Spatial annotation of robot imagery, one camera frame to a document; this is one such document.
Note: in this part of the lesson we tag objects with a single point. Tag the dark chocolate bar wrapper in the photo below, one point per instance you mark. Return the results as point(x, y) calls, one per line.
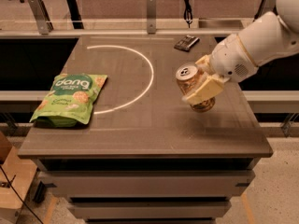
point(187, 42)

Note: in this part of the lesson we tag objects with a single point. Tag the right metal rail bracket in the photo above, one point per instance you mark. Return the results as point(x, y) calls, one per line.
point(265, 6)

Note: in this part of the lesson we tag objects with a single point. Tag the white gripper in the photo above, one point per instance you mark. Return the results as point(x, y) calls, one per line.
point(230, 59)

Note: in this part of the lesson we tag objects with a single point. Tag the wooden box at left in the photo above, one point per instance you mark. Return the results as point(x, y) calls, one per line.
point(14, 183)

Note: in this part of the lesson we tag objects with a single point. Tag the left metal rail bracket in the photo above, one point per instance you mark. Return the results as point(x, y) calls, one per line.
point(41, 15)

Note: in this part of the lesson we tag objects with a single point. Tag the middle metal rail bracket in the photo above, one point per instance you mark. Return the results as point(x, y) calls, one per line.
point(151, 16)

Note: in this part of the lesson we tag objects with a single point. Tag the metal rail bracket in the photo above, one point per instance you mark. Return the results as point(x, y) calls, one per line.
point(41, 15)
point(265, 6)
point(151, 16)

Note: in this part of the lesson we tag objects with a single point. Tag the grey drawer cabinet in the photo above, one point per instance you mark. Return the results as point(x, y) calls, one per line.
point(148, 197)

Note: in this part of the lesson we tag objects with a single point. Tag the green snack bag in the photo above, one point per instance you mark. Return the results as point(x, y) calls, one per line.
point(70, 100)

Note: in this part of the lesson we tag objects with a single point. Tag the orange soda can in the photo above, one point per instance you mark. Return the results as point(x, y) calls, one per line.
point(187, 77)

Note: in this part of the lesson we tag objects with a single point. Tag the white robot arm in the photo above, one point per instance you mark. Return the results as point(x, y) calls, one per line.
point(274, 35)

